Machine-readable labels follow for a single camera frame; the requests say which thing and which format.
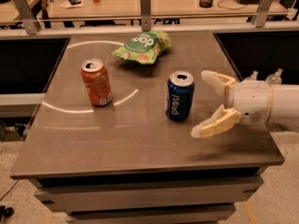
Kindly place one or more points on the right grey rail bracket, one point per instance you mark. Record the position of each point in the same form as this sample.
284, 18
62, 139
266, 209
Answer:
259, 19

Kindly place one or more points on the blue pepsi can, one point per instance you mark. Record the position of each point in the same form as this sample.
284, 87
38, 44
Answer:
180, 89

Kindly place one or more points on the wooden background desk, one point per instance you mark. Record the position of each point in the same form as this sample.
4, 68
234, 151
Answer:
225, 11

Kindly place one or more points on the left grey rail bracket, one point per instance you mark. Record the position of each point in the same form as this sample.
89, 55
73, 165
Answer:
29, 21

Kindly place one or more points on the black mesh pen cup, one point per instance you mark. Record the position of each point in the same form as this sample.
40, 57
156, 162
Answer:
205, 3

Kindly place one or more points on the grey rail bracket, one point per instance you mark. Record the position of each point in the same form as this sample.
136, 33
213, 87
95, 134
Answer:
145, 15
259, 19
29, 21

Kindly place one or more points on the clear plastic bottle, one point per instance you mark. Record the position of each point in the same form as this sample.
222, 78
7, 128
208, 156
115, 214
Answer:
253, 76
275, 78

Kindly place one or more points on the green chip bag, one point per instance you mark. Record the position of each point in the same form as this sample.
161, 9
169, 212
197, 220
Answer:
144, 48

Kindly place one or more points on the orange soda can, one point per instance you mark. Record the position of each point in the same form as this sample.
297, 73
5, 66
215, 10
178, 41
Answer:
95, 77

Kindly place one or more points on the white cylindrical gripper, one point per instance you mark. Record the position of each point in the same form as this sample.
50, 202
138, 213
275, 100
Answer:
250, 101

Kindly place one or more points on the middle grey rail bracket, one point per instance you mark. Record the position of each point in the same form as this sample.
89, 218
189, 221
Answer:
145, 15

